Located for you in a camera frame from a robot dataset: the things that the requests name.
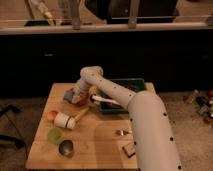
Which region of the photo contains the white dish brush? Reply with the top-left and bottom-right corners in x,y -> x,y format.
90,95 -> 120,105

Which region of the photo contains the black cable on floor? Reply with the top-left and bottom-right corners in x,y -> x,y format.
0,103 -> 30,158

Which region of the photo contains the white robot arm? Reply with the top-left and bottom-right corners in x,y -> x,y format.
74,66 -> 183,171

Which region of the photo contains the orange ball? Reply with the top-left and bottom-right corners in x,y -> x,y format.
47,111 -> 58,121

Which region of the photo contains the white wooden mallet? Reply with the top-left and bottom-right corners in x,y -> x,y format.
54,107 -> 89,130

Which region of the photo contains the green dish rack tray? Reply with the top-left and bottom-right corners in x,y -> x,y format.
96,77 -> 147,115

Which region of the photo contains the clutter of items on floor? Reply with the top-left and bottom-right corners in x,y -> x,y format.
183,90 -> 213,128

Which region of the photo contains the small wooden block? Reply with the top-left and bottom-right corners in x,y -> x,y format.
122,142 -> 136,158

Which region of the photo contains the red bowl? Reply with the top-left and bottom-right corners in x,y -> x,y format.
77,86 -> 98,106

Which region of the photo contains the small metal cup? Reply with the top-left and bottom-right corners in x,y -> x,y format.
59,140 -> 74,157

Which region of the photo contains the green plastic cup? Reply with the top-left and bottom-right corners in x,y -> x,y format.
47,128 -> 62,144

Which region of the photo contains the metal spoon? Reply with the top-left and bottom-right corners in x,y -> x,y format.
115,130 -> 132,136

